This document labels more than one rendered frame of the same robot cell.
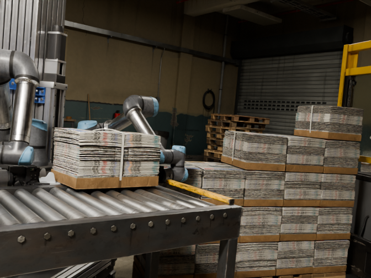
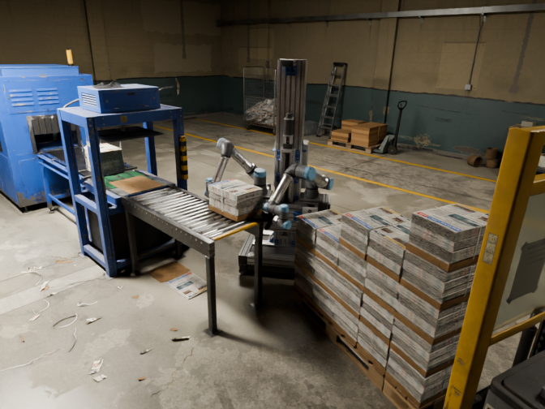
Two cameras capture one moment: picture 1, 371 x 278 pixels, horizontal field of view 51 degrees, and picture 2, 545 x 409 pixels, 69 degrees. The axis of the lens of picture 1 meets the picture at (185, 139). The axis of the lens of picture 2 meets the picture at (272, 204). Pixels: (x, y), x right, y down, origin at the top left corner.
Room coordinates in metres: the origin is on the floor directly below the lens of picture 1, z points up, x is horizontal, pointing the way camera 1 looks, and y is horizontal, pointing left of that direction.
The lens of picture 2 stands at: (1.53, -2.80, 2.09)
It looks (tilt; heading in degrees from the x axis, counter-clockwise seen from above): 21 degrees down; 82
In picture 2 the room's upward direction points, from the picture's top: 1 degrees clockwise
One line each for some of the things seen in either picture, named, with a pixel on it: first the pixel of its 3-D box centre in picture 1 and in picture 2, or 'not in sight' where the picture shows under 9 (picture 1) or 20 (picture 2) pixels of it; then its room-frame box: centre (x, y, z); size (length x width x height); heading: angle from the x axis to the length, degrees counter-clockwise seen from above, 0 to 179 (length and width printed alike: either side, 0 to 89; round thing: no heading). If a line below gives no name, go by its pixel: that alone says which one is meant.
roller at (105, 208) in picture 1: (94, 204); (199, 217); (1.38, 0.31, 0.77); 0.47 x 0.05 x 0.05; 38
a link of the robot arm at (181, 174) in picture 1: (176, 174); (284, 223); (2.05, 0.03, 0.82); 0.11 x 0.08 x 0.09; 128
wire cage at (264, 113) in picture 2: not in sight; (268, 100); (2.99, 8.23, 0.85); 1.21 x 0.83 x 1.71; 128
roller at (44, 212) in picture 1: (39, 209); (186, 211); (1.26, 0.46, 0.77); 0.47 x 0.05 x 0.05; 38
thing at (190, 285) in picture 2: not in sight; (190, 284); (1.24, 0.49, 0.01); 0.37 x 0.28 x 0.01; 128
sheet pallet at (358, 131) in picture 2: not in sight; (358, 135); (4.89, 6.16, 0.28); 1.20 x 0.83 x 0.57; 128
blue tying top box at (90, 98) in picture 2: not in sight; (120, 97); (0.63, 1.26, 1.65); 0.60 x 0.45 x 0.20; 38
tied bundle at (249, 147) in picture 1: (253, 150); (375, 231); (2.60, -0.46, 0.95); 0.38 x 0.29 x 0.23; 19
